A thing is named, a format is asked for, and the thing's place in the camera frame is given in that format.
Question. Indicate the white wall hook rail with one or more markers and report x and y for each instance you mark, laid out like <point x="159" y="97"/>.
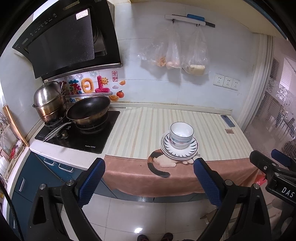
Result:
<point x="182" y="19"/>

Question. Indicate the black gas cooktop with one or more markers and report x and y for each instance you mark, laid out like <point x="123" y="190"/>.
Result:
<point x="97" y="141"/>

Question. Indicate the blue patterned bowl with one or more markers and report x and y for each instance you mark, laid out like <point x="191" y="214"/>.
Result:
<point x="178" y="144"/>

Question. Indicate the blue smartphone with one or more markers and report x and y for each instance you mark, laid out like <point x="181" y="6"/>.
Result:
<point x="227" y="121"/>

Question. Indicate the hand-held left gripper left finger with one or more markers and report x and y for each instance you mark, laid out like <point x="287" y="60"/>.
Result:
<point x="92" y="180"/>

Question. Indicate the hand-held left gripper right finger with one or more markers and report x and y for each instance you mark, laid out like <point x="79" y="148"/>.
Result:
<point x="207" y="183"/>

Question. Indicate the red packet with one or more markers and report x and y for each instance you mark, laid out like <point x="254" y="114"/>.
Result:
<point x="261" y="180"/>

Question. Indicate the white wall outlet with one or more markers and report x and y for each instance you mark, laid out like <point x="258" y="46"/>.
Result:
<point x="227" y="82"/>
<point x="218" y="80"/>
<point x="235" y="84"/>

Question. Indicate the striped counter mat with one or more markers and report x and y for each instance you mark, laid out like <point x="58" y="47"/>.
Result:
<point x="143" y="129"/>

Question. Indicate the white bowl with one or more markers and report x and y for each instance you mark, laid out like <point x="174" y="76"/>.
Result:
<point x="181" y="129"/>

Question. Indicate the white door frame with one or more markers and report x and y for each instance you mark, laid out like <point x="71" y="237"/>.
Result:
<point x="256" y="81"/>

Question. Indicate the person's shoe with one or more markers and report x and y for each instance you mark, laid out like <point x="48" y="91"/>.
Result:
<point x="167" y="237"/>
<point x="142" y="238"/>

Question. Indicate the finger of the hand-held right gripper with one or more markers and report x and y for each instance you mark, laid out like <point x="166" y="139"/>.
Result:
<point x="261" y="162"/>
<point x="282" y="158"/>

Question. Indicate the stainless steel steamer pot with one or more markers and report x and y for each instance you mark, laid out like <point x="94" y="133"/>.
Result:
<point x="48" y="97"/>

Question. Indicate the pink cat print towel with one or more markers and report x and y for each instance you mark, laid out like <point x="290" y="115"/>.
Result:
<point x="129" y="173"/>

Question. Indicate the clear plastic bag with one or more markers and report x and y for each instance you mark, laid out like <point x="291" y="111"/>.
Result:
<point x="155" y="54"/>
<point x="196" y="60"/>
<point x="173" y="53"/>

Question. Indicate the colourful festive wall decal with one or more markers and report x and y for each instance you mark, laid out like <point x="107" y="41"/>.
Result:
<point x="89" y="85"/>

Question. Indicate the blue kitchen cabinet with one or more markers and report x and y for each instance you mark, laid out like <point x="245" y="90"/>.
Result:
<point x="30" y="176"/>

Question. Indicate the wooden cutting board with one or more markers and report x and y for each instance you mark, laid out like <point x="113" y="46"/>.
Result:
<point x="16" y="125"/>

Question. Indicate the small brown square tag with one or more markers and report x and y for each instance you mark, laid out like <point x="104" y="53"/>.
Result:
<point x="229" y="131"/>

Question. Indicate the blue leaf pattern plate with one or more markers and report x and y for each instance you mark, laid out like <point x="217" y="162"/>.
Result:
<point x="192" y="145"/>

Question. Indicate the black range hood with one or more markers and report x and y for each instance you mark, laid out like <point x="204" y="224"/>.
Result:
<point x="64" y="41"/>

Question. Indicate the red floral plate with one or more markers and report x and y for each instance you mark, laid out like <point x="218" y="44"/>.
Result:
<point x="162" y="144"/>

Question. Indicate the gold ingot wall sticker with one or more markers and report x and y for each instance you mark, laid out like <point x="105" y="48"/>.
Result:
<point x="115" y="97"/>

